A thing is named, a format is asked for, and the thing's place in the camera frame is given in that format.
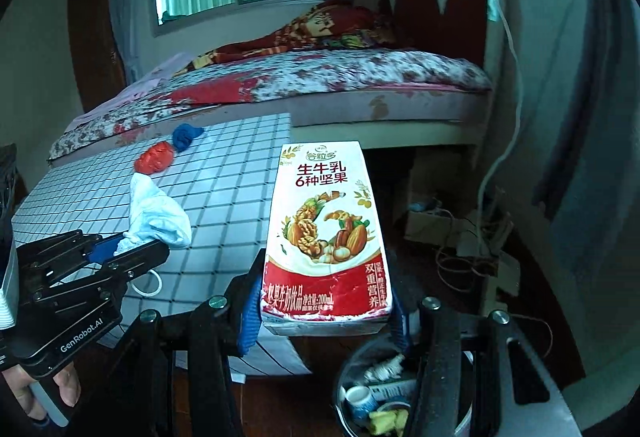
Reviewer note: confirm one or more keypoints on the bed with floral sheet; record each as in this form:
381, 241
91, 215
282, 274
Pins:
350, 77

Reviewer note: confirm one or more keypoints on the white power strip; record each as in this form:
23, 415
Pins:
500, 282

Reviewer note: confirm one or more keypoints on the red crumpled plastic bag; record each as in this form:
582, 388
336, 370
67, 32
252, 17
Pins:
155, 158

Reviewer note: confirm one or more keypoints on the red and white headboard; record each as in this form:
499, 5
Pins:
450, 12

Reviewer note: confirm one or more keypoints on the red patterned quilt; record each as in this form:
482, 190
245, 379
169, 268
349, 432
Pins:
310, 29

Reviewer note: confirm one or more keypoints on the red and white milk carton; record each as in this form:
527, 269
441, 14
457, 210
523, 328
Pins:
325, 227

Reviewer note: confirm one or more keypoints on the brown wooden door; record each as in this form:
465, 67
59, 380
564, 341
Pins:
95, 32

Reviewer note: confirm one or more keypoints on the person's left hand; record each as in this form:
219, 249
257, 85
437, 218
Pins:
67, 382

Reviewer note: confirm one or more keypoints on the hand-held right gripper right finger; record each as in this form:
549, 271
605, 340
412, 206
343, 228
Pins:
403, 328

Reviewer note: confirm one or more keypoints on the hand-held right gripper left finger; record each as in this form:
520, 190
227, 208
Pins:
247, 322

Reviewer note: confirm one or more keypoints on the pink cloth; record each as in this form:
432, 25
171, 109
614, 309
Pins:
145, 82

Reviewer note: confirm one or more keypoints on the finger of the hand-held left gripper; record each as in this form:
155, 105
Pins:
105, 248
140, 259

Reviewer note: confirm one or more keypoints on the blue crumpled cloth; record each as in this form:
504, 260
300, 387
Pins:
186, 135

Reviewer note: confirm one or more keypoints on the cardboard box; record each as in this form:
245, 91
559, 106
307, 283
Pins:
425, 224

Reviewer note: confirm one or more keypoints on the metal trash bin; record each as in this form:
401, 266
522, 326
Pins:
345, 367

